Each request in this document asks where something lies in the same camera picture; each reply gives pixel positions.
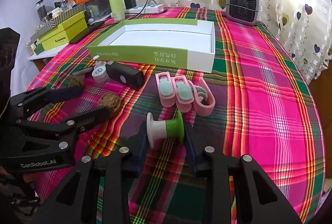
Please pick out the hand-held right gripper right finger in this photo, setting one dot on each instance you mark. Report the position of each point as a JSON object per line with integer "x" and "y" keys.
{"x": 190, "y": 152}

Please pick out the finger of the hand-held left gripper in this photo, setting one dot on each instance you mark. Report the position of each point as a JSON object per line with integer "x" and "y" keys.
{"x": 88, "y": 117}
{"x": 57, "y": 95}

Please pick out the black charger adapter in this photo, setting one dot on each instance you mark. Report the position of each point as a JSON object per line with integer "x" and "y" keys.
{"x": 129, "y": 1}

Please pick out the pink hook clip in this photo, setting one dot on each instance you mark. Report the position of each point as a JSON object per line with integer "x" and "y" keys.
{"x": 207, "y": 107}

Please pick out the grey cylindrical stick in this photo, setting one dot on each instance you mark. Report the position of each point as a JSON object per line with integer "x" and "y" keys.
{"x": 83, "y": 72}

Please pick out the black smartphone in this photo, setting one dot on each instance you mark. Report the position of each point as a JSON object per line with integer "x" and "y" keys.
{"x": 85, "y": 33}

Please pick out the brown walnut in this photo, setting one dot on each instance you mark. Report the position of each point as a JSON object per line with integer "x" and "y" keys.
{"x": 110, "y": 103}
{"x": 76, "y": 82}

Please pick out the black-lid glass jar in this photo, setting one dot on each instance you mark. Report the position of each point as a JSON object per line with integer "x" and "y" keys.
{"x": 40, "y": 10}

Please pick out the yellow-green cardboard box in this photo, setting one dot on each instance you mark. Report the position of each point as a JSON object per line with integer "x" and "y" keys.
{"x": 62, "y": 34}

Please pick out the white blue power strip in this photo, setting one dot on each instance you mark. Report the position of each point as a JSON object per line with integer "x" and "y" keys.
{"x": 150, "y": 9}

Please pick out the grey fan heater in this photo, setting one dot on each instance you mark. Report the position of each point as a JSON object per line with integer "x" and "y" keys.
{"x": 241, "y": 7}

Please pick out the light green bottle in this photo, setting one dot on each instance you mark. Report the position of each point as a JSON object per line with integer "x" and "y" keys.
{"x": 116, "y": 6}

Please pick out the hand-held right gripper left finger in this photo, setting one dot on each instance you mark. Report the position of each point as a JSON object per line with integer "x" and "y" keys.
{"x": 142, "y": 147}

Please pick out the white ribbed cap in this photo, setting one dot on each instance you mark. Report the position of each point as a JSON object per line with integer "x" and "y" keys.
{"x": 99, "y": 74}

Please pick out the striped green white box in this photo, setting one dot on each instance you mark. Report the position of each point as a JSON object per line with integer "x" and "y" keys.
{"x": 55, "y": 21}

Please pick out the black rectangular device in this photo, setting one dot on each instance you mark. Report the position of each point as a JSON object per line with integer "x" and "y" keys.
{"x": 124, "y": 74}

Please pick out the green white cardboard box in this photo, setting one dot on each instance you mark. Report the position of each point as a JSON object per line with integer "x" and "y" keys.
{"x": 155, "y": 37}

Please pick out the pink clip with green pad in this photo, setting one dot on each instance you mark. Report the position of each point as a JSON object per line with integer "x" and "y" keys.
{"x": 166, "y": 89}
{"x": 184, "y": 93}

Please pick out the green white spool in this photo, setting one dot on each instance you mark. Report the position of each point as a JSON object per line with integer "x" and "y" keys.
{"x": 168, "y": 128}

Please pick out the pink green plaid tablecloth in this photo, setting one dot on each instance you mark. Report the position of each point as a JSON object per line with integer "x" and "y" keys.
{"x": 259, "y": 109}

